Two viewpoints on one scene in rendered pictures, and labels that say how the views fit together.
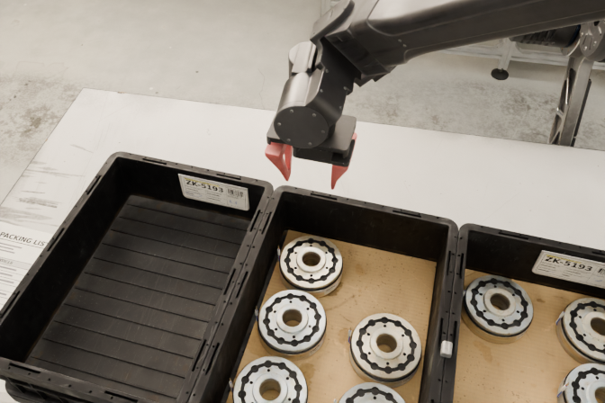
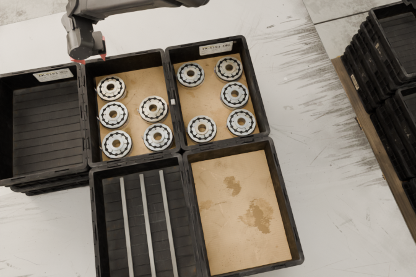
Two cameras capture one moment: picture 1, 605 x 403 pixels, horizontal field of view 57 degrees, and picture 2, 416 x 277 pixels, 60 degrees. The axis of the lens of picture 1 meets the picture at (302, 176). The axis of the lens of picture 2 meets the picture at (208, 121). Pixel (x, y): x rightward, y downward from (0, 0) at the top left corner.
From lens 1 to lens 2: 0.47 m
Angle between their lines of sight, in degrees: 25
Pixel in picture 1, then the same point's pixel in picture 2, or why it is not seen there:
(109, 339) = (43, 154)
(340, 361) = (138, 121)
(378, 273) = (140, 80)
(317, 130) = (87, 52)
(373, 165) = (122, 25)
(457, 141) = not seen: outside the picture
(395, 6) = (94, 2)
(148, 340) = (59, 147)
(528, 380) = (209, 98)
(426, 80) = not seen: outside the picture
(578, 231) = (221, 23)
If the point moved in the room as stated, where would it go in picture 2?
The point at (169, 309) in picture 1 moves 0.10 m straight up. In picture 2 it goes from (61, 132) to (49, 122)
